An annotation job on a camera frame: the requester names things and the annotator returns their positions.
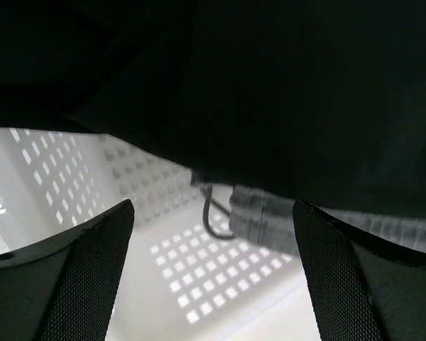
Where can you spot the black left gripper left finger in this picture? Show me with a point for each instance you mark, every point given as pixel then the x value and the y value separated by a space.
pixel 64 287

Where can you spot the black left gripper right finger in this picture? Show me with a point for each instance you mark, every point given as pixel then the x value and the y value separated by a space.
pixel 362 287

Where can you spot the grey shorts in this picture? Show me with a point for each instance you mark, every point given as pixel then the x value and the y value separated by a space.
pixel 266 220

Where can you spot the black shorts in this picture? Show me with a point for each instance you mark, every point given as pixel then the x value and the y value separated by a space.
pixel 323 101

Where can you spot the white perforated basket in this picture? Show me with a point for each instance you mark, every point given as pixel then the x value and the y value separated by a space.
pixel 178 282

